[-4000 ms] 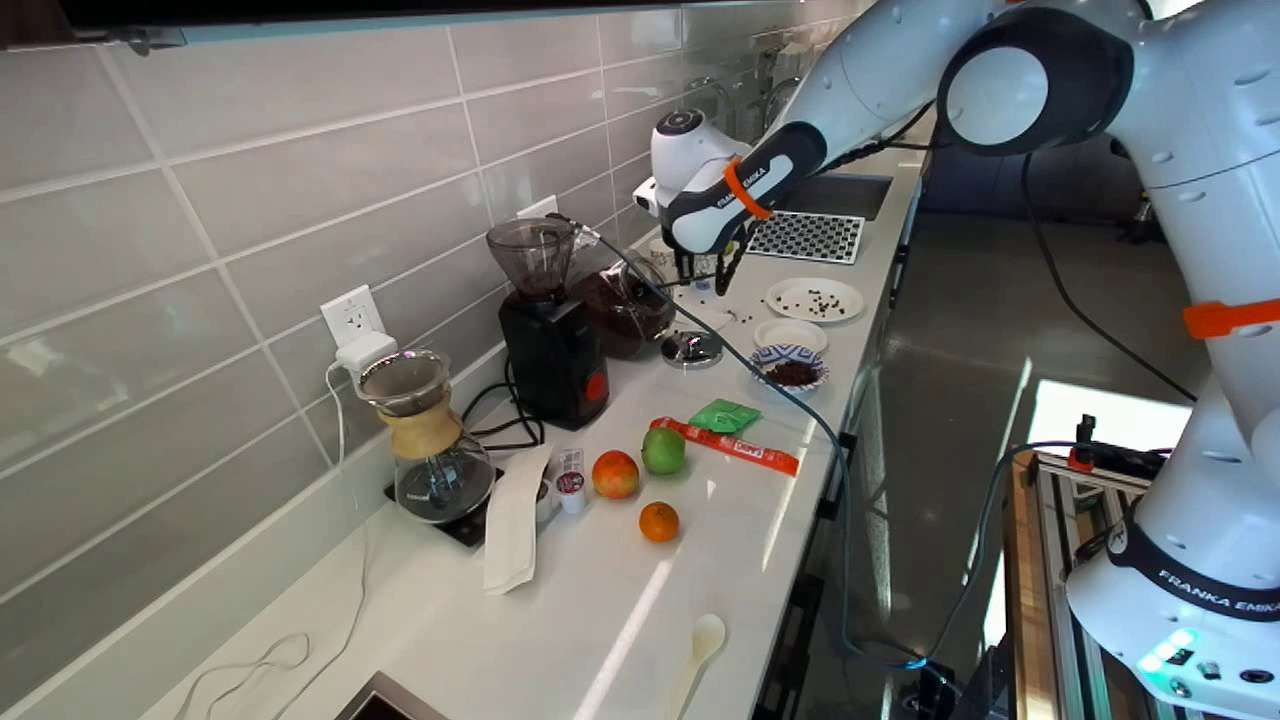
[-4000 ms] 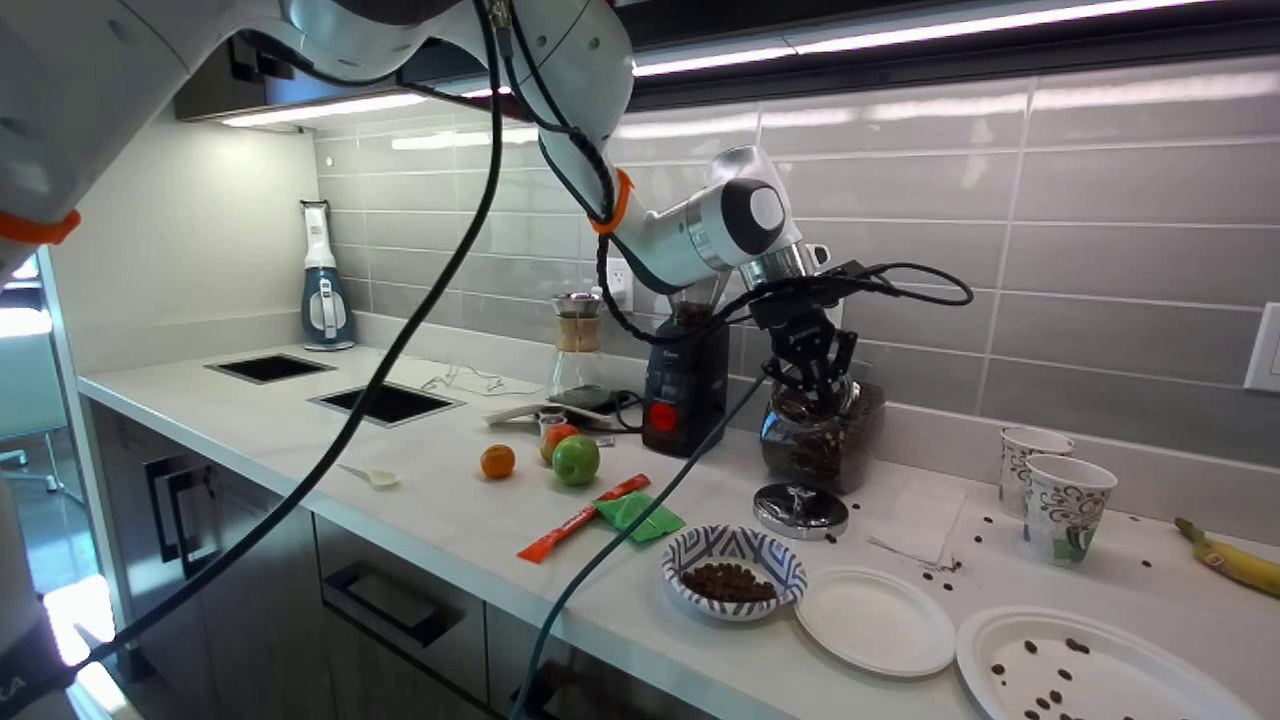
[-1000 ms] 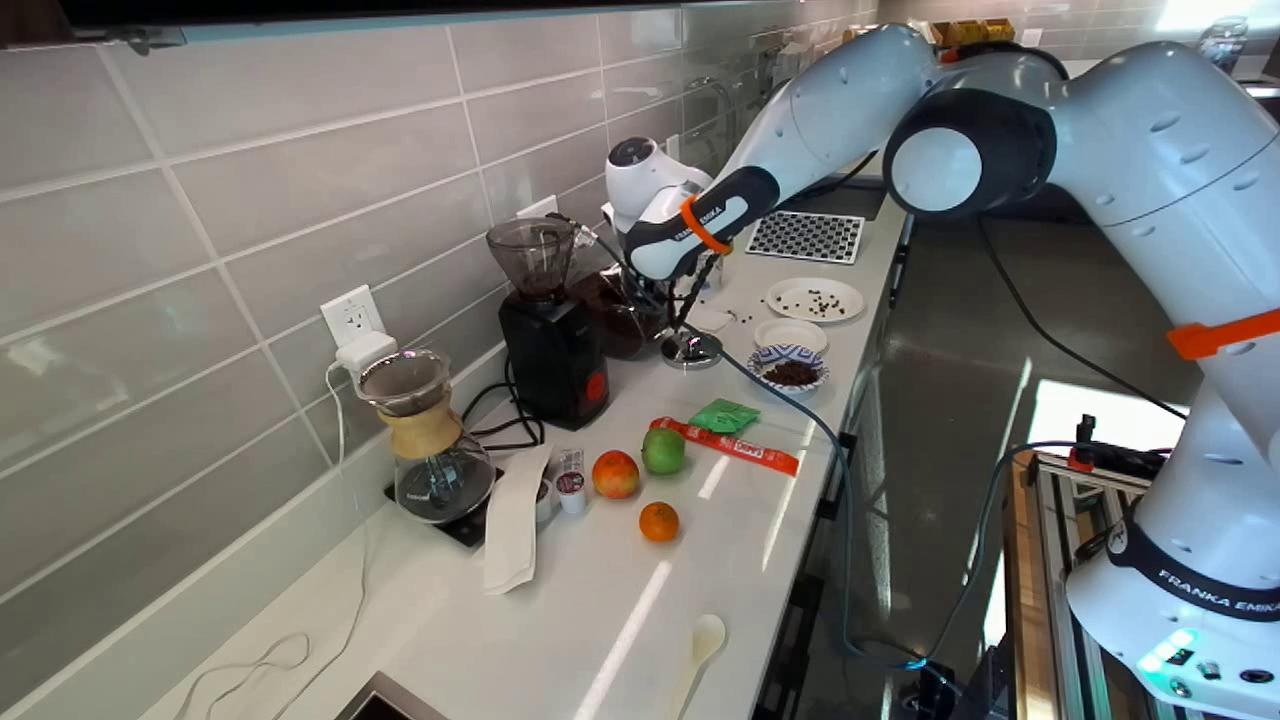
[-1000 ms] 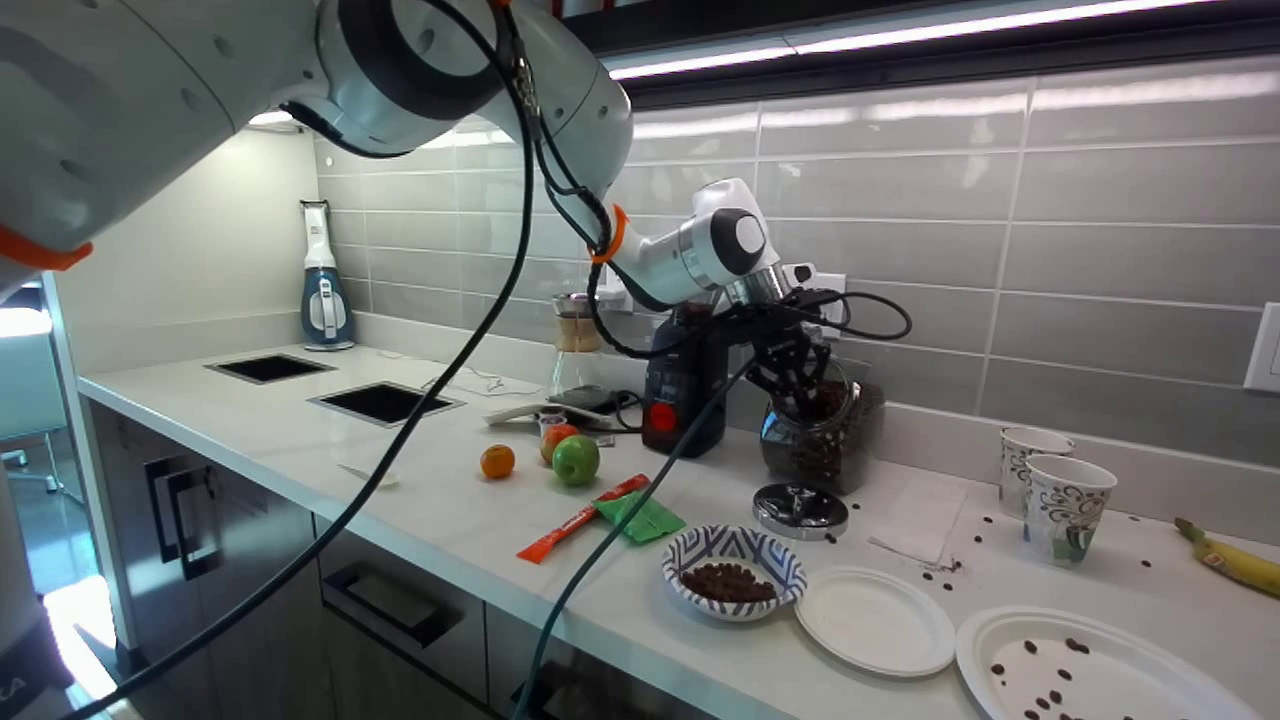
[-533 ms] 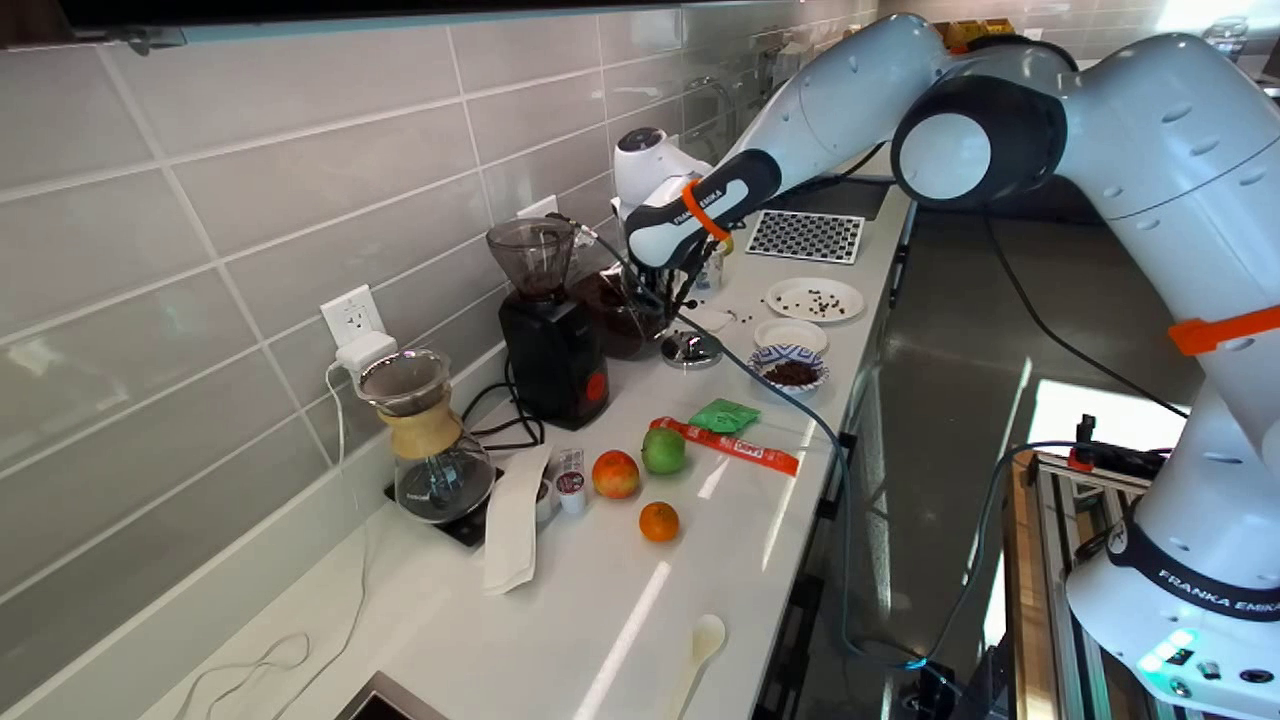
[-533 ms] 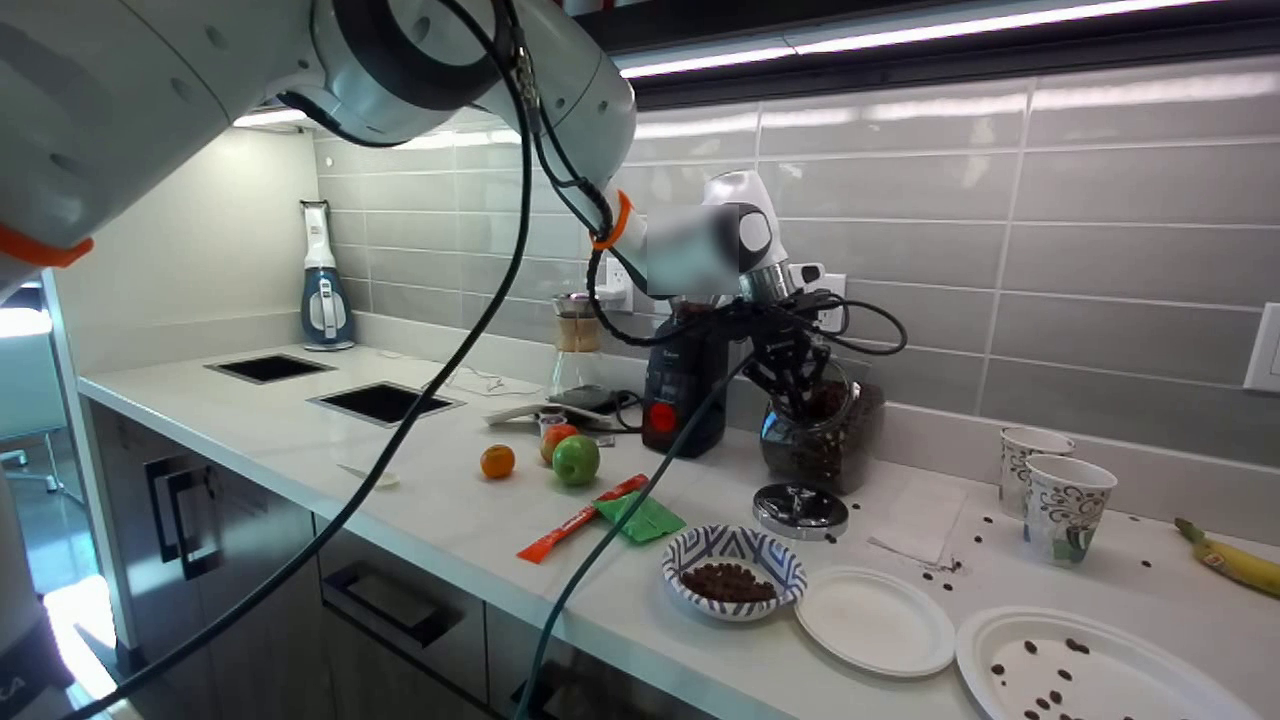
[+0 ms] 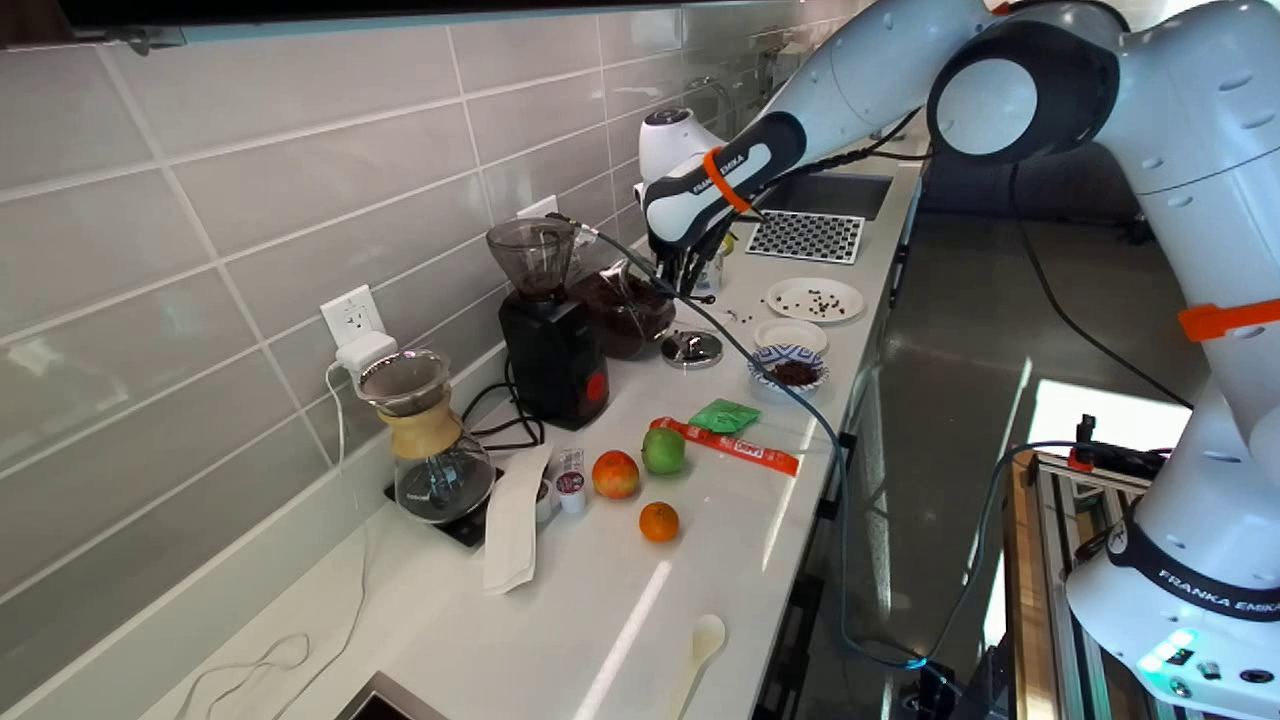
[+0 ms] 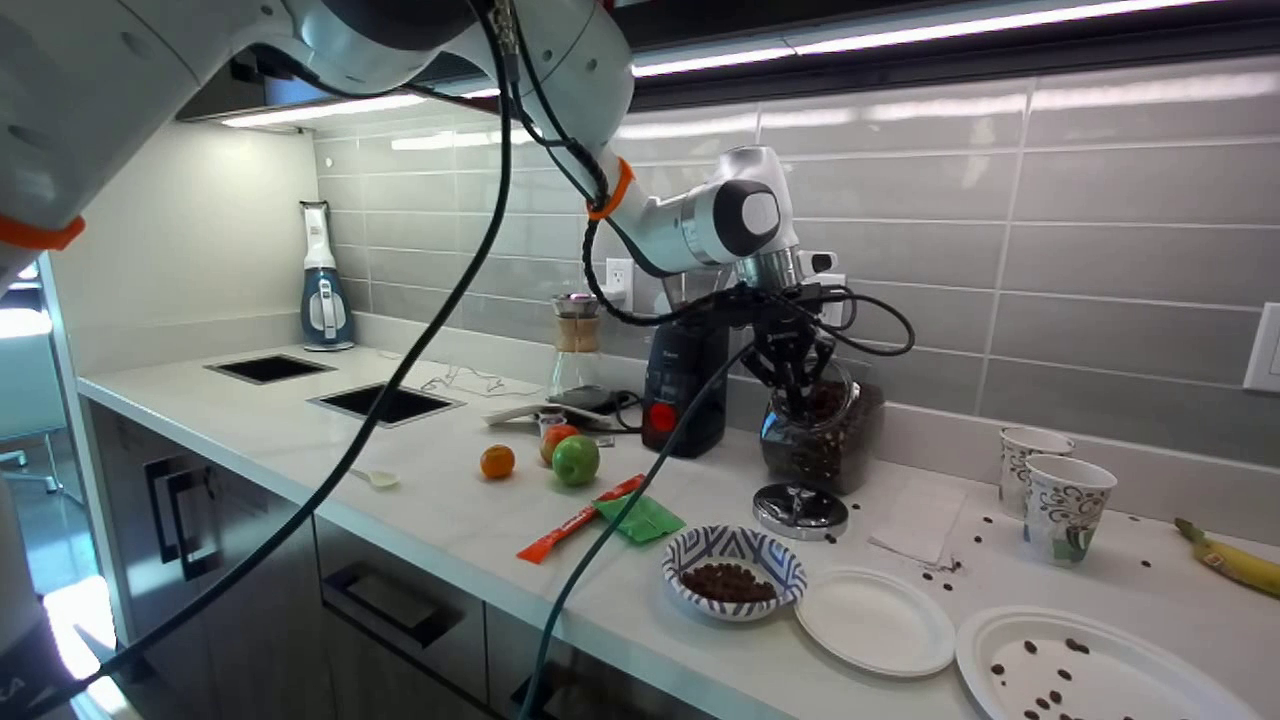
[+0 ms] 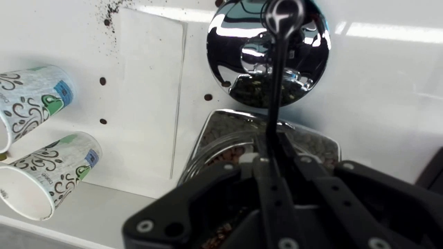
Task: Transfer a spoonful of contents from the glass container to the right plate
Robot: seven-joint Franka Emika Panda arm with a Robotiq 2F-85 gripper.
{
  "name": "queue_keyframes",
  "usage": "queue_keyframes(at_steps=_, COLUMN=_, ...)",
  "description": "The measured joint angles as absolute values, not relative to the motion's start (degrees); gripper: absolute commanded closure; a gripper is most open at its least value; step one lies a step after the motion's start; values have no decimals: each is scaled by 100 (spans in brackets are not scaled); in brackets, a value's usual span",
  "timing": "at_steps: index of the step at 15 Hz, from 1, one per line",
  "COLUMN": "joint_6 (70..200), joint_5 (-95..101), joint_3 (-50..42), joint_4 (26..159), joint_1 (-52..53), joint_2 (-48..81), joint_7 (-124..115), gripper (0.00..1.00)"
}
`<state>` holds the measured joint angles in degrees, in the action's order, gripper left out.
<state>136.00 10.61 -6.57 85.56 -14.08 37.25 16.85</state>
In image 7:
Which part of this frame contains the small white plate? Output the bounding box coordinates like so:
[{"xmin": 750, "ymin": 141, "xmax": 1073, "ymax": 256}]
[{"xmin": 750, "ymin": 314, "xmax": 833, "ymax": 358}]

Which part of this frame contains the dark kitchen island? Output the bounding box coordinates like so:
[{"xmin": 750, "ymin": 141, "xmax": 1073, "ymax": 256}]
[{"xmin": 915, "ymin": 144, "xmax": 1164, "ymax": 225}]

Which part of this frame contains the small white printed packet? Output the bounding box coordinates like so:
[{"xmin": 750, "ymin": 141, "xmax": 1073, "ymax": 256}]
[{"xmin": 551, "ymin": 456, "xmax": 590, "ymax": 518}]

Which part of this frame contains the black grinder power cable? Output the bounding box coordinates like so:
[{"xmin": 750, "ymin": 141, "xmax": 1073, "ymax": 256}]
[{"xmin": 456, "ymin": 375, "xmax": 551, "ymax": 456}]

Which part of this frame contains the small orange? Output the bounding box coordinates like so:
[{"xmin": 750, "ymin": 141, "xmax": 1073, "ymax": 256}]
[{"xmin": 634, "ymin": 500, "xmax": 682, "ymax": 546}]

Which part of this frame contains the white wall outlet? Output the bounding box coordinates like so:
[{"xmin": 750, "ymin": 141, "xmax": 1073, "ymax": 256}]
[{"xmin": 320, "ymin": 278, "xmax": 393, "ymax": 358}]

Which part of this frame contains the glass pour-over carafe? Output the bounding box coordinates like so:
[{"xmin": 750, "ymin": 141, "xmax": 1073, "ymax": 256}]
[{"xmin": 354, "ymin": 348, "xmax": 500, "ymax": 526}]

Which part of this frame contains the blue patterned bowl with beans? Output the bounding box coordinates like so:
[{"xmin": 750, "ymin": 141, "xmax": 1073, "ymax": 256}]
[{"xmin": 746, "ymin": 341, "xmax": 833, "ymax": 399}]

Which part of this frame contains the white plastic spoon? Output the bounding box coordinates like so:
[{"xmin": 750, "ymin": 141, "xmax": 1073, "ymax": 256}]
[{"xmin": 669, "ymin": 612, "xmax": 732, "ymax": 720}]

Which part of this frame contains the thin white cable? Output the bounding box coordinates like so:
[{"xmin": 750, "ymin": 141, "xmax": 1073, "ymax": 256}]
[{"xmin": 173, "ymin": 362, "xmax": 380, "ymax": 720}]

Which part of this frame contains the orange cable strap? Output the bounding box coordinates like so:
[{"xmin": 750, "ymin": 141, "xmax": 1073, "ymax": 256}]
[
  {"xmin": 699, "ymin": 144, "xmax": 760, "ymax": 219},
  {"xmin": 1177, "ymin": 294, "xmax": 1280, "ymax": 348}
]

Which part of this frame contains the large white paper plate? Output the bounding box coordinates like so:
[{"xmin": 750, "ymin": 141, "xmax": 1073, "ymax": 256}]
[{"xmin": 760, "ymin": 273, "xmax": 869, "ymax": 328}]

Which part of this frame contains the white plug adapter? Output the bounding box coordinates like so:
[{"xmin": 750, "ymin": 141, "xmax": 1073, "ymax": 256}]
[{"xmin": 332, "ymin": 331, "xmax": 400, "ymax": 384}]

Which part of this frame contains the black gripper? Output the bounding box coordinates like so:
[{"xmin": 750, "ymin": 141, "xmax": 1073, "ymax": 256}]
[{"xmin": 665, "ymin": 225, "xmax": 741, "ymax": 306}]

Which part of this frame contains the black white checkered mat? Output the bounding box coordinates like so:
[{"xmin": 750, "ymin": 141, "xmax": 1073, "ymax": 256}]
[{"xmin": 741, "ymin": 208, "xmax": 870, "ymax": 267}]

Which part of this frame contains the black coffee scale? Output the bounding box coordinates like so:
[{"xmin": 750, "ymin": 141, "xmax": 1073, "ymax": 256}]
[{"xmin": 385, "ymin": 466, "xmax": 507, "ymax": 551}]

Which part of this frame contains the orange stick sachet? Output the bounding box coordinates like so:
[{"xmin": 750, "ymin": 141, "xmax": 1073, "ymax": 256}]
[{"xmin": 652, "ymin": 415, "xmax": 805, "ymax": 479}]

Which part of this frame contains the orange red fruit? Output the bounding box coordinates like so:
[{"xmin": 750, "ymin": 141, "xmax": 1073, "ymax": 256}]
[{"xmin": 586, "ymin": 448, "xmax": 649, "ymax": 505}]

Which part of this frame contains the smooth black robot cable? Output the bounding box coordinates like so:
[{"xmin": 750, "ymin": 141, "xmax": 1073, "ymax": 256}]
[{"xmin": 1004, "ymin": 154, "xmax": 1194, "ymax": 413}]

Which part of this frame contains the green apple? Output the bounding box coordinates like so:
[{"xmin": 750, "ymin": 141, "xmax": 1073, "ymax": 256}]
[{"xmin": 641, "ymin": 423, "xmax": 691, "ymax": 485}]

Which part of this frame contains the green packet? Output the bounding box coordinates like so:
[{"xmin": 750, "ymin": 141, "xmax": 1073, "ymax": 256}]
[{"xmin": 688, "ymin": 396, "xmax": 762, "ymax": 440}]

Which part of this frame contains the black coffee grinder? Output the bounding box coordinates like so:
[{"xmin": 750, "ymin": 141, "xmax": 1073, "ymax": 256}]
[{"xmin": 482, "ymin": 211, "xmax": 616, "ymax": 430}]

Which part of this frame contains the black clamp with red part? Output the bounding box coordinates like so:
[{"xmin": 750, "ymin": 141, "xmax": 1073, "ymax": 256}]
[{"xmin": 1061, "ymin": 413, "xmax": 1177, "ymax": 488}]

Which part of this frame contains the white paper towel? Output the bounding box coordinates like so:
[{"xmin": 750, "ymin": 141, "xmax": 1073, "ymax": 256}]
[{"xmin": 480, "ymin": 442, "xmax": 556, "ymax": 600}]

